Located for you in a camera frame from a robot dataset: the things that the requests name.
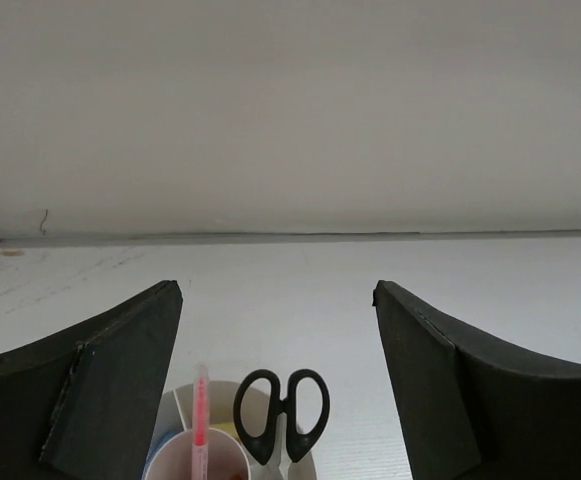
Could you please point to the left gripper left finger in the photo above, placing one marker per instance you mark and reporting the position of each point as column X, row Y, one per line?
column 82, row 403

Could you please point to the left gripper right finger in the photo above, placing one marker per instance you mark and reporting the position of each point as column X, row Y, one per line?
column 471, row 405

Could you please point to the red and white pen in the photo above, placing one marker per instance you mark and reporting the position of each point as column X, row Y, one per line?
column 200, row 425

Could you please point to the black handled scissors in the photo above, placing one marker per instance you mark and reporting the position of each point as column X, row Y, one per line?
column 281, row 448

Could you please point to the blue transparent capped item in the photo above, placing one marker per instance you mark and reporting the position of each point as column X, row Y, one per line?
column 160, row 443

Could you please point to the small yellow eraser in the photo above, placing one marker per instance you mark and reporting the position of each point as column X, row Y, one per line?
column 228, row 428

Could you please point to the white round divided container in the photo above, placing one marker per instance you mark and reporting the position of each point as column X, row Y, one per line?
column 227, row 458

